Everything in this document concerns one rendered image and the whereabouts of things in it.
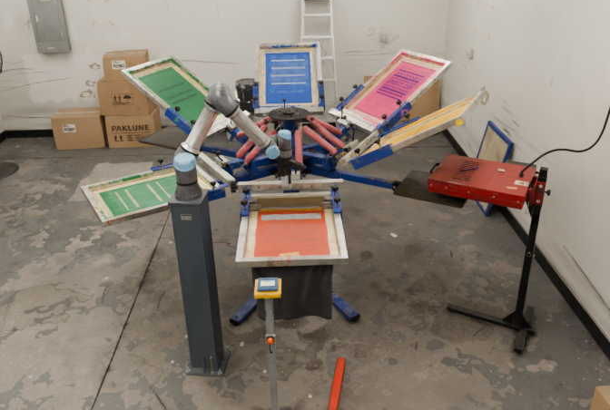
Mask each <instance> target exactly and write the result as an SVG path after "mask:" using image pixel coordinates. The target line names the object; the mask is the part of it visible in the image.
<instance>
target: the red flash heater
mask: <svg viewBox="0 0 610 410"><path fill-rule="evenodd" d="M525 167H526V166H520V165H515V164H509V163H504V162H498V161H488V160H482V159H477V158H471V157H466V156H459V155H454V154H448V155H447V156H446V157H445V158H444V160H443V161H442V162H441V163H440V164H439V165H438V166H437V168H436V169H435V170H434V171H433V173H432V174H431V175H430V176H429V178H428V191H430V192H435V193H440V194H445V195H449V196H454V197H459V198H463V199H468V200H476V201H481V202H485V203H490V204H495V205H500V206H505V207H509V208H514V209H519V210H522V208H523V206H524V203H525V201H530V202H531V204H530V206H532V204H533V201H534V197H535V192H536V182H537V178H538V176H537V177H536V176H535V175H536V168H531V167H529V168H528V169H526V170H525V171H524V172H523V173H524V177H523V178H521V177H519V173H520V172H521V171H522V170H523V169H524V168H525ZM474 168H479V169H474ZM468 169H474V170H469V171H462V170H468ZM498 169H502V170H505V171H504V172H502V171H498ZM530 188H531V189H530Z"/></svg>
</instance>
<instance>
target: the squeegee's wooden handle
mask: <svg viewBox="0 0 610 410"><path fill-rule="evenodd" d="M323 201H324V194H317V195H287V196H258V197H257V204H260V205H261V209H262V208H272V207H301V206H320V207H321V203H322V202H323Z"/></svg>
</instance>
